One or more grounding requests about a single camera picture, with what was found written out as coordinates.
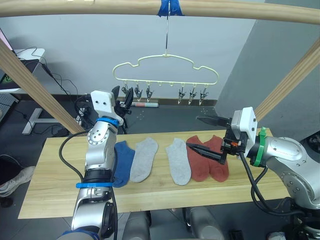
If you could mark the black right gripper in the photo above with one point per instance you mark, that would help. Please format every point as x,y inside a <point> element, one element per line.
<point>231,146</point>

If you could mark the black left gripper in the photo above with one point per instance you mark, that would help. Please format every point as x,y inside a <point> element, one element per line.
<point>122,108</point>

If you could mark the metal hanger clip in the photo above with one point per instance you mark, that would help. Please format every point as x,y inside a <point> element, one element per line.
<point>192,96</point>
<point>149,93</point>
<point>181,95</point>
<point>124,90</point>
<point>138,93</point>
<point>203,96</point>

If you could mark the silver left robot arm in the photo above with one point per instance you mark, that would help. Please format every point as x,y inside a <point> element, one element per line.
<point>96,155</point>

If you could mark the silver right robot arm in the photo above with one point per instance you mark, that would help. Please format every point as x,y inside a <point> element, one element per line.
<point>287,152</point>

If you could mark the red ankle sock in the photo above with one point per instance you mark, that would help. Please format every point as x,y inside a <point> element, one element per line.
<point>200,167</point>
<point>220,172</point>

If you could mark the grey ankle sock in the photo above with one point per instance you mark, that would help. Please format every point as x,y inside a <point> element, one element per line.
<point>178,162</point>
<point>143,160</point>

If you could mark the blue ankle sock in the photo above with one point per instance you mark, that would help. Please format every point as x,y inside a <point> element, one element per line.
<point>125,162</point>

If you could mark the grey rounded shape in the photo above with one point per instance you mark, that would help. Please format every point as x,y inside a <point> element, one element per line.
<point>205,225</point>
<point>137,227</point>

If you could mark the white desk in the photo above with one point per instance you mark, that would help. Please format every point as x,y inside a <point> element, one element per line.
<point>32,123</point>

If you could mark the blue tape wrap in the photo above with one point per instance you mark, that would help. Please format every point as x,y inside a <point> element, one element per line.
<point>162,8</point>

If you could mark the grey perforated panel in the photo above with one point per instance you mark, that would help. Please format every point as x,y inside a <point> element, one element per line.
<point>6,105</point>

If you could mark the pink board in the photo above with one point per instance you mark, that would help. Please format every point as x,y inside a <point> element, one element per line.
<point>3,40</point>

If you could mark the white sneaker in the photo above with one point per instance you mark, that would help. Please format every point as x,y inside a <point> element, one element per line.
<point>17,180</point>

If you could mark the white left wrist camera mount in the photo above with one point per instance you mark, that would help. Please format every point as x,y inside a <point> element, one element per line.
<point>101,102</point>

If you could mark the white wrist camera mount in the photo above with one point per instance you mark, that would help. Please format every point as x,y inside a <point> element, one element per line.
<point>246,120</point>
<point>101,102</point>

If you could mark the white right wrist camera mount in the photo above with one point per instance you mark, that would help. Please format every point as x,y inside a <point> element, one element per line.
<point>246,120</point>

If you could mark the cream clip hanger frame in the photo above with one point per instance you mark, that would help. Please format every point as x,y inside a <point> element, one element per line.
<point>166,54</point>

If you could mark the wooden slanted post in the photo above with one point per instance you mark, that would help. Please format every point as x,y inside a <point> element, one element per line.
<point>287,82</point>
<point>37,87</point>

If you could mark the wooden horizontal rail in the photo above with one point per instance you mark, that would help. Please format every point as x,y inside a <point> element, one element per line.
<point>75,8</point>

